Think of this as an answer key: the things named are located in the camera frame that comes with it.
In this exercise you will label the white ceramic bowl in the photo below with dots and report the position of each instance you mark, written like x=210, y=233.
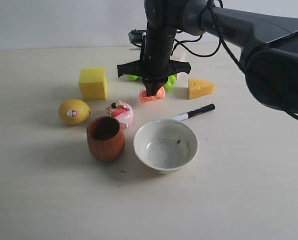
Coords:
x=165, y=146

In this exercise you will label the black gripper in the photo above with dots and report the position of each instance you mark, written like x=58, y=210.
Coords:
x=155, y=64

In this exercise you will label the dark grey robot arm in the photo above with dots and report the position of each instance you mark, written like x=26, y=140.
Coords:
x=269, y=47

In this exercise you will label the brown wooden cup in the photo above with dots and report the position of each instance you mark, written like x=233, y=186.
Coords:
x=105, y=139

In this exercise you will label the light wooden block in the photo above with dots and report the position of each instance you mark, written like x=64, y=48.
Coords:
x=179, y=55

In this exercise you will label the yellow cheese wedge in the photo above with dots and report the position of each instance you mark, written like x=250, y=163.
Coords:
x=199, y=88

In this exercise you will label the yellow foam cube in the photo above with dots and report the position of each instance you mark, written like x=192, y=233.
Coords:
x=93, y=84

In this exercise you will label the orange putty piece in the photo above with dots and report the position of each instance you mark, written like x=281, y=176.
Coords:
x=159, y=95

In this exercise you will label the yellow lemon with sticker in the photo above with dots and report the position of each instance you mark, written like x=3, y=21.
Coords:
x=74, y=111

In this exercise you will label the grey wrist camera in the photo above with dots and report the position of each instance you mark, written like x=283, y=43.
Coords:
x=136, y=37

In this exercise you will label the pink toy cake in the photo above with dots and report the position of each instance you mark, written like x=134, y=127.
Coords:
x=122, y=112

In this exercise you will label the black and white marker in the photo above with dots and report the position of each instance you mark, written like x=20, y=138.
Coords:
x=190, y=114

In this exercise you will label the green dumbbell dog toy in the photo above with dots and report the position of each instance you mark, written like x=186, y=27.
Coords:
x=171, y=80

